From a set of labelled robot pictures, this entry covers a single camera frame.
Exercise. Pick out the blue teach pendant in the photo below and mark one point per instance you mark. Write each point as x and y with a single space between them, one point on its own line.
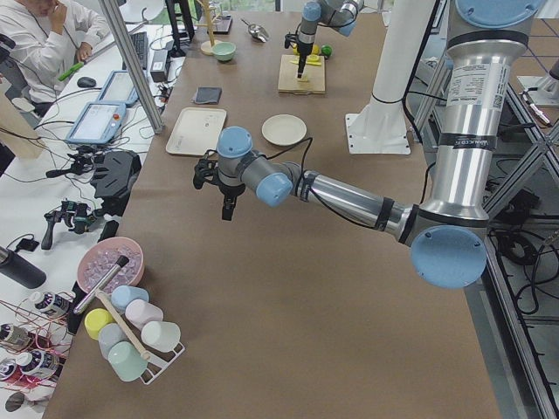
119 87
98 123

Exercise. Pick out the mint green bowl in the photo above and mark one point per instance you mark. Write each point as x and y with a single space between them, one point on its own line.
224 51

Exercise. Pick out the black water bottle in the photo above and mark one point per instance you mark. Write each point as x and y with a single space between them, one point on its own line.
20 270

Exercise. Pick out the white camera post base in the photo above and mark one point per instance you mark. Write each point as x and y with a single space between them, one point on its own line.
380 128

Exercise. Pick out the seated person in white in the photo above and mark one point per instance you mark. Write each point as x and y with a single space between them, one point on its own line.
50 37

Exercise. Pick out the wooden mug tree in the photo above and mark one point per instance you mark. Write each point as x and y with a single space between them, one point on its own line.
210 16

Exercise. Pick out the black computer mouse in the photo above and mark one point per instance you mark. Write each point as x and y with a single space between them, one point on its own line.
86 82

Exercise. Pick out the grey folded cloth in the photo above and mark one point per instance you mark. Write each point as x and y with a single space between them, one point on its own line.
207 95

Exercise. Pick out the pink cup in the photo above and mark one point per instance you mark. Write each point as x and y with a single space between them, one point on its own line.
140 312

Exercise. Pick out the cream round plate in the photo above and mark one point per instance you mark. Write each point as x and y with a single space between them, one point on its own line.
284 129

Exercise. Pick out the metal scoop in bowl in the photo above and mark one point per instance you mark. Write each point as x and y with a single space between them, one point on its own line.
121 262

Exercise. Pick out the blue teach pendant far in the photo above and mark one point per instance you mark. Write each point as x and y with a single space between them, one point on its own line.
119 87

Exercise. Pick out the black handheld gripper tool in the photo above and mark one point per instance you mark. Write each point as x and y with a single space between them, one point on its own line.
76 216

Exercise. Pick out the cream rectangular tray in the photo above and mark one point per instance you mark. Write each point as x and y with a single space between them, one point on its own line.
196 130

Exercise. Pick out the yellow cup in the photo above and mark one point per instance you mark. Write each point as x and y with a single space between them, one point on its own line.
95 320

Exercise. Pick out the white cup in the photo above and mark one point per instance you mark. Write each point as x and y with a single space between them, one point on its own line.
161 335

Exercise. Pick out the green lime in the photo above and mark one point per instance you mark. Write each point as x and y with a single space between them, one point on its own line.
326 51

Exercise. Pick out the black keyboard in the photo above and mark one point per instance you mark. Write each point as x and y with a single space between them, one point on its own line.
140 43

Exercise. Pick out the wooden cutting board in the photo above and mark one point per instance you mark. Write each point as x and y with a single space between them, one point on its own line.
312 80

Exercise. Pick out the black stand base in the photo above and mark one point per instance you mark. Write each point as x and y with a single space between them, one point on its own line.
114 176

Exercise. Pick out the grey cup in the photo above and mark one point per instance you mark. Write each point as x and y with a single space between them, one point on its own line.
110 335

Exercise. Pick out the lemon half slice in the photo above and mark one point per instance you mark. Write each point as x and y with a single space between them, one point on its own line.
313 59

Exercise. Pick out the blue teach pendant near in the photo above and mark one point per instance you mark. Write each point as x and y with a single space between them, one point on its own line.
98 123

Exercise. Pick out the aluminium frame post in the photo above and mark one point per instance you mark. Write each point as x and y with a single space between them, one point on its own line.
122 39

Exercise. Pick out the pink bowl with ice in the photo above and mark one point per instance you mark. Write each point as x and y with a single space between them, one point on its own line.
103 256

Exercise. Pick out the white wire cup rack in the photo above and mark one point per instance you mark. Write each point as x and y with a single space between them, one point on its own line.
158 362

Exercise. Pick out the mint green cup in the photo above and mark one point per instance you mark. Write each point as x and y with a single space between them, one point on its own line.
126 361

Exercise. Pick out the blue cup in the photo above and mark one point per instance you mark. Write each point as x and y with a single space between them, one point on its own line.
123 295

